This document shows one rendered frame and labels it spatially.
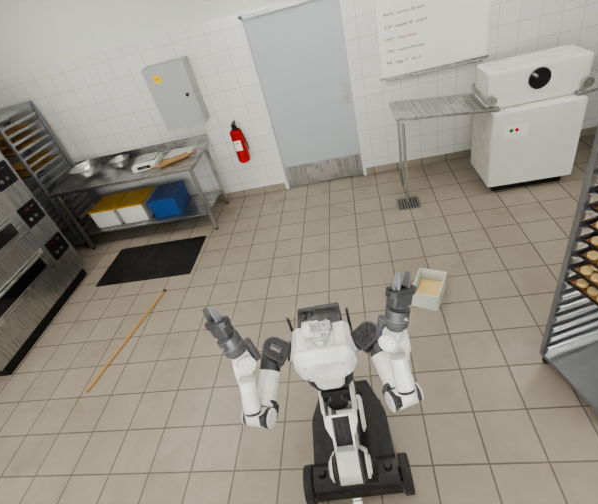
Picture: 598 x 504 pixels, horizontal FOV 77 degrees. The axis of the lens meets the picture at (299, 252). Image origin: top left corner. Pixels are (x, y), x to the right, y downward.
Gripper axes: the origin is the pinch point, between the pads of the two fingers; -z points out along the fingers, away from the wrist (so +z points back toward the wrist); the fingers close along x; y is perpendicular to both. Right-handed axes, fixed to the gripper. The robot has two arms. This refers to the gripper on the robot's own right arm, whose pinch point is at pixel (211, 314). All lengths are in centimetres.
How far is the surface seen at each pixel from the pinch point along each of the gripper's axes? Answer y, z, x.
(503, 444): -82, 162, 41
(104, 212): -158, -72, -374
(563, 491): -70, 175, 67
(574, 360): -139, 152, 76
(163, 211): -194, -37, -313
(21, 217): -64, -101, -331
